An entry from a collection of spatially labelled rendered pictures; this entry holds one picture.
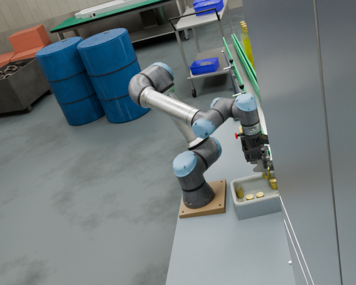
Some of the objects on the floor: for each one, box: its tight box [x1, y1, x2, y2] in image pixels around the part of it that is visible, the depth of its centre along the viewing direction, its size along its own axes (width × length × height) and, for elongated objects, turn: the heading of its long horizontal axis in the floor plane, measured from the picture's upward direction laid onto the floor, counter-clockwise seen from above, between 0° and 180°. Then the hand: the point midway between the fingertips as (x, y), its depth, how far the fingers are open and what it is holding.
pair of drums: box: [35, 28, 151, 126], centre depth 482 cm, size 80×131×101 cm, turn 106°
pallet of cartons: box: [0, 24, 52, 75], centre depth 794 cm, size 152×116×85 cm
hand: (265, 169), depth 158 cm, fingers closed on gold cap, 3 cm apart
